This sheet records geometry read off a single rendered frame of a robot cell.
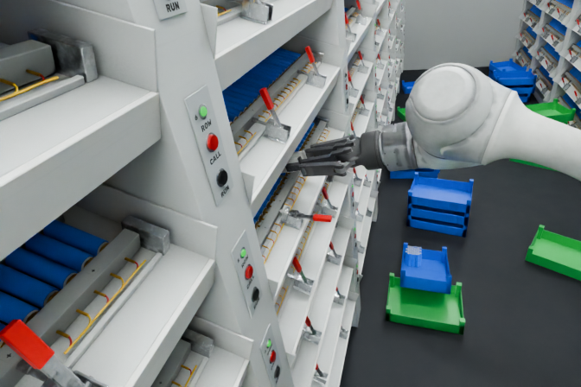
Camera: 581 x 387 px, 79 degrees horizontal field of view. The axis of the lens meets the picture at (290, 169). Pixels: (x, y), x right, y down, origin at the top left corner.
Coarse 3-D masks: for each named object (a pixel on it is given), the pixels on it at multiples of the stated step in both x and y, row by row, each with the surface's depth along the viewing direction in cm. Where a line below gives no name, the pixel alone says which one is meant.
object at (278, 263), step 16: (320, 112) 103; (336, 112) 101; (336, 128) 104; (288, 176) 82; (304, 176) 83; (320, 176) 84; (304, 192) 78; (320, 192) 83; (304, 208) 74; (304, 224) 70; (288, 240) 66; (272, 256) 63; (288, 256) 63; (272, 272) 60; (272, 288) 54
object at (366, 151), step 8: (368, 136) 67; (376, 136) 66; (360, 144) 67; (368, 144) 66; (376, 144) 65; (352, 152) 69; (360, 152) 68; (368, 152) 66; (376, 152) 65; (344, 160) 68; (352, 160) 67; (360, 160) 67; (368, 160) 66; (376, 160) 66; (368, 168) 68; (376, 168) 68
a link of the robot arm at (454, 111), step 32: (448, 64) 43; (416, 96) 44; (448, 96) 41; (480, 96) 41; (512, 96) 43; (416, 128) 46; (448, 128) 42; (480, 128) 43; (512, 128) 43; (544, 128) 42; (480, 160) 46; (544, 160) 43; (576, 160) 42
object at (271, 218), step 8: (320, 128) 98; (312, 136) 93; (296, 176) 78; (288, 184) 76; (280, 192) 73; (288, 192) 74; (280, 200) 71; (272, 208) 69; (280, 208) 70; (272, 216) 67; (264, 224) 65; (272, 224) 67; (264, 232) 64; (264, 240) 63; (272, 240) 64; (264, 256) 61
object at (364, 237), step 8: (376, 192) 195; (368, 200) 195; (368, 208) 190; (368, 216) 184; (368, 224) 180; (368, 232) 175; (360, 240) 170; (360, 248) 163; (360, 256) 162; (360, 264) 158; (360, 272) 154; (360, 280) 149
